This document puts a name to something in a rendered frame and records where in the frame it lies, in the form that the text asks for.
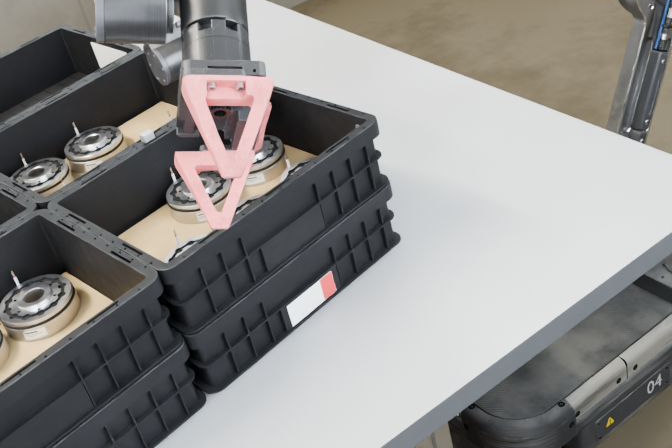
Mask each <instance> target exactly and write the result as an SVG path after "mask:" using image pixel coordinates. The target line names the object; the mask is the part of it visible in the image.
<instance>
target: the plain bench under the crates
mask: <svg viewBox="0 0 672 448"><path fill-rule="evenodd" d="M246 3H247V16H248V28H249V43H250V53H251V61H263V62H264V63H265V65H266V77H270V78H272V79H273V80H274V86H277V87H280V88H284V89H287V90H291V91H294V92H297V93H301V94H304V95H308V96H311V97H315V98H318V99H321V100H325V101H328V102H332V103H335V104H339V105H342V106H345V107H349V108H352V109H356V110H359V111H363V112H366V113H369V114H373V115H375V116H376V118H377V122H378V126H379V131H380V134H379V136H378V137H377V138H375V139H374V140H373V141H374V146H375V149H377V150H379V151H380V152H381V154H382V156H381V158H380V159H379V160H378V164H379V169H380V173H382V174H384V175H386V176H387V177H388V179H389V180H390V184H391V188H392V193H393V196H392V198H391V199H390V200H389V201H388V202H387V206H388V209H390V210H392V211H393V212H394V218H393V219H392V220H391V224H392V229H393V231H394V232H397V233H399V234H400V236H401V241H400V242H399V244H397V245H396V246H395V247H394V248H393V249H391V250H390V251H389V252H388V253H387V254H385V255H384V256H383V257H382V258H381V259H379V260H378V261H377V262H376V263H375V264H373V265H372V266H371V267H370V268H369V269H368V270H366V271H365V272H364V273H363V274H362V275H360V276H359V277H358V278H357V279H356V280H354V281H353V282H352V283H351V284H350V285H348V286H347V287H346V288H345V289H344V290H342V291H341V292H340V293H339V294H338V295H336V296H335V297H334V298H333V299H332V300H330V301H329V302H328V303H327V304H326V305H324V306H323V307H322V308H321V309H320V310H318V311H317V312H316V313H315V314H314V315H313V316H311V317H310V318H309V319H308V320H307V321H305V322H304V323H303V324H302V325H301V326H299V327H298V328H297V329H296V330H295V331H293V332H292V333H291V334H290V335H289V336H287V337H286V338H285V339H284V340H283V341H281V342H280V343H279V344H278V345H277V346H275V347H274V348H273V349H272V350H271V351H269V352H268V353H267V354H266V355H265V356H263V357H262V358H261V359H260V360H259V361H258V362H256V363H255V364H254V365H253V366H252V367H250V368H249V369H248V370H247V371H246V372H244V373H243V374H242V375H241V376H240V377H238V378H237V379H236V380H235V381H234V382H232V383H231V384H230V385H229V386H228V387H226V388H225V389H224V390H223V391H221V392H219V393H215V394H209V393H206V392H205V391H203V390H202V389H200V388H199V387H197V386H196V385H194V384H193V386H195V387H196V388H198V389H199V390H200V391H202V392H203V393H204V394H205V395H206V398H207V401H206V404H205V405H204V406H203V407H202V408H201V409H200V410H199V411H198V412H197V413H195V414H194V415H193V416H192V417H191V418H189V419H188V420H187V421H186V422H185V423H183V424H182V425H181V426H180V427H179V428H177V429H176V430H175V431H174V432H173V433H171V434H170V435H169V436H168V437H167V438H165V439H164V440H163V441H162V442H161V443H159V444H158V445H157V446H156V447H155V448H453V445H452V440H451V435H450V430H449V425H448V421H449V420H451V419H452V418H453V417H455V416H456V415H457V414H459V413H460V412H461V411H463V410H464V409H465V408H467V407H468V406H469V405H471V404H472V403H473V402H475V401H476V400H477V399H479V398H480V397H481V396H483V395H484V394H485V393H487V392H488V391H489V390H491V389H492V388H493V387H495V386H496V385H497V384H499V383H500V382H501V381H503V380H504V379H505V378H506V377H508V376H509V375H510V374H512V373H513V372H514V371H516V370H517V369H518V368H520V367H521V366H522V365H524V364H525V363H526V362H528V361H529V360H530V359H532V358H533V357H534V356H536V355H537V354H538V353H540V352H541V351H542V350H544V349H545V348H546V347H548V346H549V345H550V344H552V343H553V342H554V341H556V340H557V339H558V338H560V337H561V336H562V335H564V334H565V333H566V332H567V331H569V330H570V329H571V328H573V327H574V326H575V325H577V324H578V323H579V322H581V321H582V320H583V319H585V318H586V317H587V316H589V315H590V314H591V313H593V312H594V311H595V310H597V309H598V308H599V307H601V306H602V305H603V304H605V303H606V302H607V301H609V300H610V299H611V298H613V297H614V296H615V295H617V294H618V293H619V292H621V291H622V290H623V289H625V288H626V287H627V286H628V285H630V284H631V283H632V282H634V281H635V280H636V279H638V278H639V277H640V276H642V275H643V274H644V273H646V272H647V271H648V270H650V269H651V268H652V267H654V266H655V265H656V264H658V263H659V262H660V261H662V260H663V259H664V258H666V257H667V256H668V255H670V254H671V253H672V155H671V154H668V153H666V152H663V151H660V150H658V149H655V148H652V147H650V146H647V145H644V144H642V143H639V142H637V141H634V140H631V139H629V138H626V137H623V136H621V135H618V134H616V133H613V132H610V131H608V130H605V129H602V128H600V127H597V126H594V125H592V124H589V123H587V122H584V121H581V120H579V119H576V118H573V117H571V116H568V115H566V114H563V113H560V112H558V111H555V110H552V109H550V108H547V107H544V106H542V105H539V104H537V103H534V102H531V101H529V100H526V99H523V98H521V97H518V96H516V95H513V94H510V93H508V92H505V91H502V90H500V89H497V88H495V87H492V86H489V85H487V84H484V83H481V82H479V81H476V80H473V79H471V78H468V77H466V76H463V75H460V74H458V73H455V72H452V71H450V70H447V69H445V68H442V67H439V66H437V65H434V64H431V63H429V62H426V61H423V60H421V59H418V58H416V57H413V56H410V55H408V54H405V53H402V52H400V51H397V50H395V49H392V48H389V47H387V46H384V45H381V44H379V43H376V42H373V41H371V40H368V39H366V38H363V37H360V36H358V35H355V34H352V33H350V32H347V31H345V30H342V29H339V28H337V27H334V26H331V25H329V24H326V23H324V22H321V21H318V20H316V19H313V18H310V17H308V16H305V15H302V14H300V13H297V12H295V11H292V10H289V9H287V8H284V7H281V6H279V5H276V4H274V3H271V2H268V1H266V0H246Z"/></svg>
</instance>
